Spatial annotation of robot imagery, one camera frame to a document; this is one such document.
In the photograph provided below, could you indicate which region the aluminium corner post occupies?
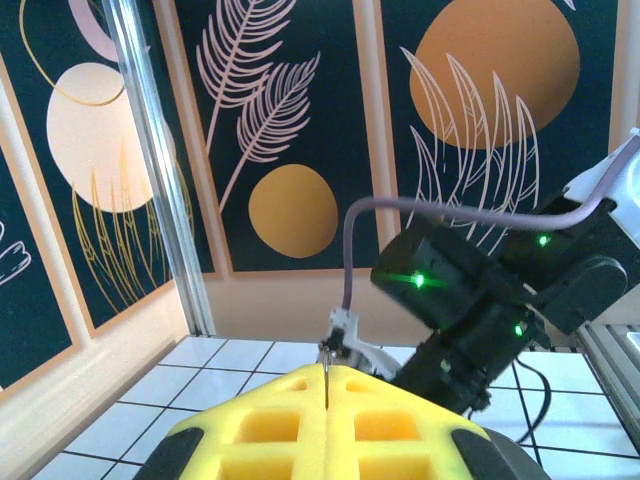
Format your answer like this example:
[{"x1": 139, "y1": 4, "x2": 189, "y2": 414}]
[{"x1": 102, "y1": 0, "x2": 217, "y2": 337}]

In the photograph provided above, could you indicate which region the aluminium side rail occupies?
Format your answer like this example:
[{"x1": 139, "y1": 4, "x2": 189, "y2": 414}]
[{"x1": 574, "y1": 323, "x2": 640, "y2": 451}]

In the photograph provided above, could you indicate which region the thin black wire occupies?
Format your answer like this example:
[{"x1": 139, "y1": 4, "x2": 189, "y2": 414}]
[{"x1": 513, "y1": 359, "x2": 554, "y2": 446}]

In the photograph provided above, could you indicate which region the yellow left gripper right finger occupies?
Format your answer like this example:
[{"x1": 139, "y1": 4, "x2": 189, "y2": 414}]
[{"x1": 327, "y1": 363, "x2": 551, "y2": 480}]

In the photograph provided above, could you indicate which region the silver split key ring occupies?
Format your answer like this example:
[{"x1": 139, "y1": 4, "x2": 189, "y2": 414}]
[{"x1": 321, "y1": 343, "x2": 332, "y2": 410}]

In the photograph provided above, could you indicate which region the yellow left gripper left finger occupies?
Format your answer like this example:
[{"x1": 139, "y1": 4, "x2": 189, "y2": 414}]
[{"x1": 133, "y1": 363, "x2": 329, "y2": 480}]

